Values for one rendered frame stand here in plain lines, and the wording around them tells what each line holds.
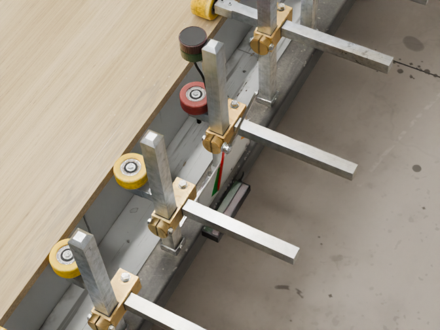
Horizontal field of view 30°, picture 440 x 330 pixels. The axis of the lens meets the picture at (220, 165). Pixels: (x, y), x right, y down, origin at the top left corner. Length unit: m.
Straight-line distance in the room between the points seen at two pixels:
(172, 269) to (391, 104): 1.43
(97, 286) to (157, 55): 0.68
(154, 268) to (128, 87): 0.44
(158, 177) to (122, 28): 0.57
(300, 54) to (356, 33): 1.05
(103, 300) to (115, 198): 0.45
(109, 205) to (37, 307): 0.31
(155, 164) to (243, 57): 0.84
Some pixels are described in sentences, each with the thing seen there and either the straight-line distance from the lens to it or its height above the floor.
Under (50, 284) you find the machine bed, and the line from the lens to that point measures 1.97.
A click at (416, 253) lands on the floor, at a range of 2.79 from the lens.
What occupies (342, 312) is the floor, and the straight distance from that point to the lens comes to 2.66.
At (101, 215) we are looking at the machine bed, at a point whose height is 0.70.
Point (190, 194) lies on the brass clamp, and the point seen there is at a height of 0.86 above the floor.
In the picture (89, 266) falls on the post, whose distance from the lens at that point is 1.56.
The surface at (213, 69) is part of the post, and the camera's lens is 1.75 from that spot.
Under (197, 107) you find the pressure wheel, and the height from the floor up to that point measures 0.91.
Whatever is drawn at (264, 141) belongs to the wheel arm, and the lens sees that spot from 1.94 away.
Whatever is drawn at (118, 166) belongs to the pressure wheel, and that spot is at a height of 0.91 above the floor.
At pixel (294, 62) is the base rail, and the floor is 0.70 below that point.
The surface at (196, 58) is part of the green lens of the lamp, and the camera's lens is 1.75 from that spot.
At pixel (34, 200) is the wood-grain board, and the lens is 1.87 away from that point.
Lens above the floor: 2.42
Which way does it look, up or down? 55 degrees down
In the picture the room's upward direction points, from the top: 5 degrees counter-clockwise
